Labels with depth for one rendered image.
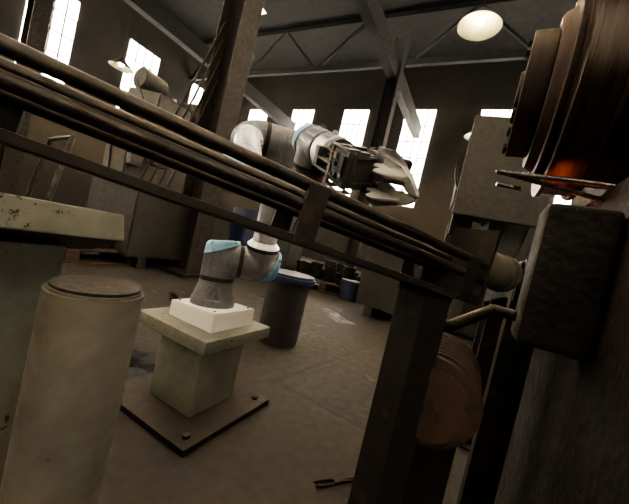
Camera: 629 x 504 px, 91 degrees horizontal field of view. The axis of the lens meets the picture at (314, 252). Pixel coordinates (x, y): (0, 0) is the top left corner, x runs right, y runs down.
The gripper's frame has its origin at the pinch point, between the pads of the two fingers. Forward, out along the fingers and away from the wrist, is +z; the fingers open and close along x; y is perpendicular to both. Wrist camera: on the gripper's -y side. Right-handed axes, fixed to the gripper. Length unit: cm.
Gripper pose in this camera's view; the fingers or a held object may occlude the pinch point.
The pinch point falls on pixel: (414, 195)
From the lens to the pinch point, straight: 47.2
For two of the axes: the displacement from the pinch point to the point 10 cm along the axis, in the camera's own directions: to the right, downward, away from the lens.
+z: 4.1, 5.0, -7.7
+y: -8.9, 0.2, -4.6
